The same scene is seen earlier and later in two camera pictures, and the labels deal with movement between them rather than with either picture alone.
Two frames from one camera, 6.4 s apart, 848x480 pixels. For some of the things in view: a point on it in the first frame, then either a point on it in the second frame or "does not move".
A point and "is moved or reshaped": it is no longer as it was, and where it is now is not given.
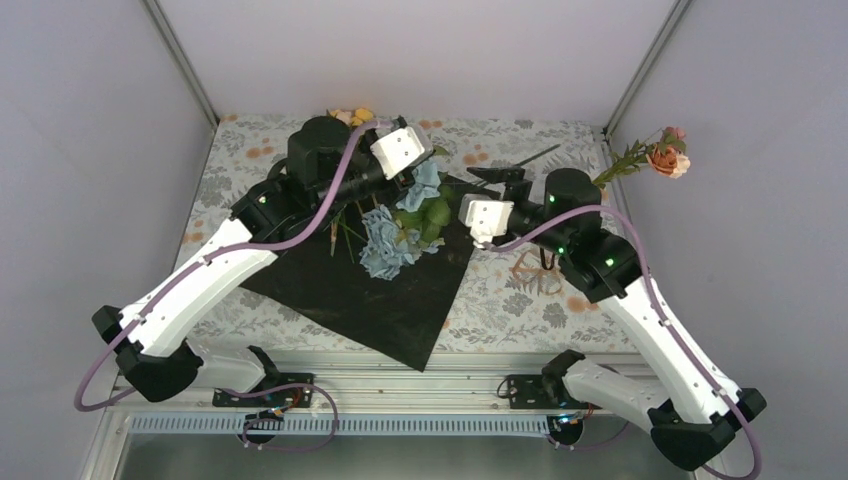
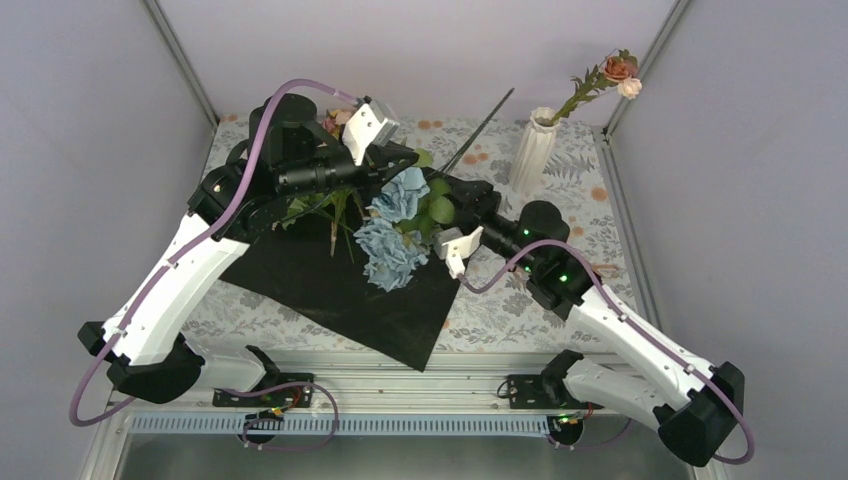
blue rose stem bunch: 396,238 is moved or reshaped
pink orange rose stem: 664,151 → 620,69
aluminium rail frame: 345,417 does not move
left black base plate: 297,398 does not move
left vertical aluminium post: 174,43 does not move
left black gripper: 399,187 → 382,160
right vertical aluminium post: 644,70 does not move
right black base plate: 539,391 does not move
